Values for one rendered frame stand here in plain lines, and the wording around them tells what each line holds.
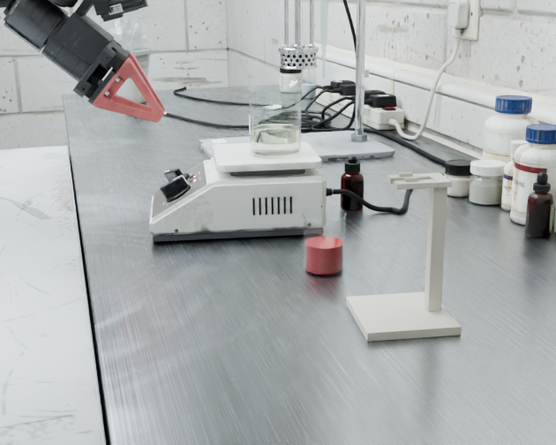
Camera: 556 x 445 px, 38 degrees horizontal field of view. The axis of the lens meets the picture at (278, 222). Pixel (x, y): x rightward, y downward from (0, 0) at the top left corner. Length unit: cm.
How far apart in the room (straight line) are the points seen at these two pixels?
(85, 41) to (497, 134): 53
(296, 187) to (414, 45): 81
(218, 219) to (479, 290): 30
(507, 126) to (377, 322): 48
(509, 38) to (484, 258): 55
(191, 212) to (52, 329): 25
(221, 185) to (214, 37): 252
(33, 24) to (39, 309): 35
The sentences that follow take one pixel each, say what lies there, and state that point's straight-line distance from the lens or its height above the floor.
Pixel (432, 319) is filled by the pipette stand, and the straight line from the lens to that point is 70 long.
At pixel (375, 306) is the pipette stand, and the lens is 72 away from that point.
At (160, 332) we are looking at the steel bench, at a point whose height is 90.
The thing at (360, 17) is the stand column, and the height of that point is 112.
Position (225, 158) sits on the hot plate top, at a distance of 93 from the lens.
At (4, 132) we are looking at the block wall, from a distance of 339.
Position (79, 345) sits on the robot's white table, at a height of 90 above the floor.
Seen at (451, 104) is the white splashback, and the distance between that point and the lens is 143.
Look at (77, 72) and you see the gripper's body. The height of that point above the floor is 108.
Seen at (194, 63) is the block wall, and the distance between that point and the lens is 340.
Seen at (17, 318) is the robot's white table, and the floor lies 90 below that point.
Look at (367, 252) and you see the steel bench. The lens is 88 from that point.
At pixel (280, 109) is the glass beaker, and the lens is 92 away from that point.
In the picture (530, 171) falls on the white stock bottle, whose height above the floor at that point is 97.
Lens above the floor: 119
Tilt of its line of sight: 17 degrees down
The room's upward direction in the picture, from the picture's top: 1 degrees counter-clockwise
